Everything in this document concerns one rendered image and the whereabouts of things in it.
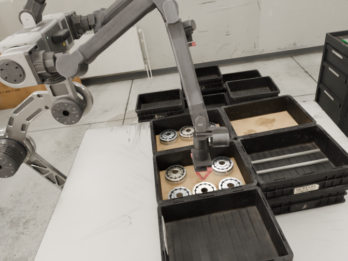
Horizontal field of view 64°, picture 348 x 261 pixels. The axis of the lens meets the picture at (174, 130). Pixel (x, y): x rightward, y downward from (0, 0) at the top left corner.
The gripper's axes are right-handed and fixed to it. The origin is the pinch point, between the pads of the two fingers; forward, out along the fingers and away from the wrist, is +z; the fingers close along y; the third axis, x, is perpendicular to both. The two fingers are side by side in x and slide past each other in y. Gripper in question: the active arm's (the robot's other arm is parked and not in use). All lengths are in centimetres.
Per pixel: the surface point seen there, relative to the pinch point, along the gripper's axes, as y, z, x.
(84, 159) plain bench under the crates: 54, 33, 64
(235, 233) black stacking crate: -20.5, 12.4, -8.9
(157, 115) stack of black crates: 119, 50, 17
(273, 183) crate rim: -8.0, 2.4, -26.4
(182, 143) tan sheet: 37.6, 15.2, 3.8
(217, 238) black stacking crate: -21.3, 12.8, -2.0
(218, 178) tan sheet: 7.6, 13.3, -8.8
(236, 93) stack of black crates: 137, 49, -56
